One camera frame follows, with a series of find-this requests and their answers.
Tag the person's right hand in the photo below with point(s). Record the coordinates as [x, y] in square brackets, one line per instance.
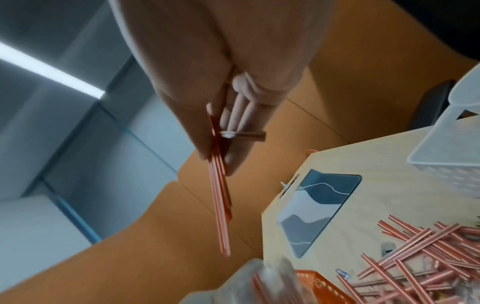
[210, 59]

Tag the bundle of copper rods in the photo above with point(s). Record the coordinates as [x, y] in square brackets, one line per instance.
[220, 193]

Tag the ceiling light strip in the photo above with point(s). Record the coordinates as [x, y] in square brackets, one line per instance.
[52, 69]

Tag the grey patterned mat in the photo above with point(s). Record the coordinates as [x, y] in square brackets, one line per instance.
[318, 207]

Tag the dark chair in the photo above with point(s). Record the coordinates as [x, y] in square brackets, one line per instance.
[431, 104]

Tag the clear plastic bag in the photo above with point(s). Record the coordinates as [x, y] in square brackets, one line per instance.
[240, 285]

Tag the small silver metal clip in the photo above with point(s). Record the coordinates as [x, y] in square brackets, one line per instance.
[343, 274]

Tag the orange plastic basket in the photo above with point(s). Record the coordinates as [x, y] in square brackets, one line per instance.
[318, 289]

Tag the white plastic basket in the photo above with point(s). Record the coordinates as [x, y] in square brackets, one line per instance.
[450, 154]

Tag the small grey metal clip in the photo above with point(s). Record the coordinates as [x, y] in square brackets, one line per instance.
[388, 248]

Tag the pile of copper rods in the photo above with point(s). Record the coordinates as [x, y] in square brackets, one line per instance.
[423, 261]

